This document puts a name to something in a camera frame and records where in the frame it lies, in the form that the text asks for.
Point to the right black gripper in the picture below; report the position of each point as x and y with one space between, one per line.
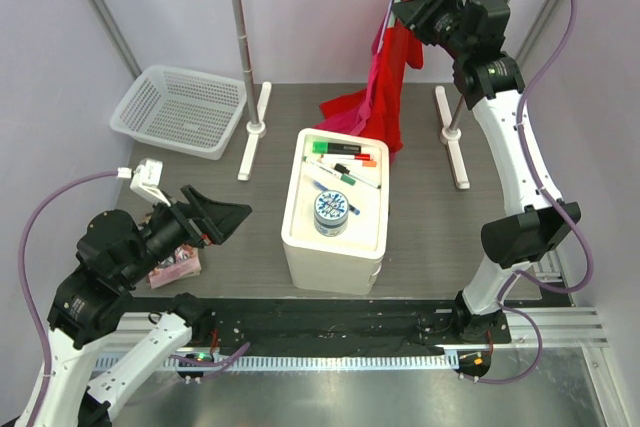
412 11

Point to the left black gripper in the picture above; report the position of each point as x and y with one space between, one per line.
205 219

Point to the red t shirt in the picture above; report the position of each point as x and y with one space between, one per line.
401 50

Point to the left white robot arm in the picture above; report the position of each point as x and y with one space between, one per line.
114 255

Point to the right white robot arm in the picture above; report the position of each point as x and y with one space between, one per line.
536 217

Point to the pink t shirt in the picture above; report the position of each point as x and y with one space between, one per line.
349 114

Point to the pink illustrated book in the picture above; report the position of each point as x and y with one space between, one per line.
183 263

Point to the white plastic basket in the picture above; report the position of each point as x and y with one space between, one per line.
181 110

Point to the blue patterned round tin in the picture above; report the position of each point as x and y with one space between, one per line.
331 211

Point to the white foam box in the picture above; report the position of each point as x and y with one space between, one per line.
348 263

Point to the green highlighter marker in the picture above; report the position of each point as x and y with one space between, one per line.
335 148

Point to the green capped white marker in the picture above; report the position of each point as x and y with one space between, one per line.
343 173

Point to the blue ballpoint pen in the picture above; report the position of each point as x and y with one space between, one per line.
323 188

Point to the red whiteboard marker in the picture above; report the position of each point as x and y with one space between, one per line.
346 158

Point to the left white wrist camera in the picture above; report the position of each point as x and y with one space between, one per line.
145 181

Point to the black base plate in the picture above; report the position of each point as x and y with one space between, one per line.
338 327

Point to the white slotted cable duct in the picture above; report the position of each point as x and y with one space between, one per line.
252 364

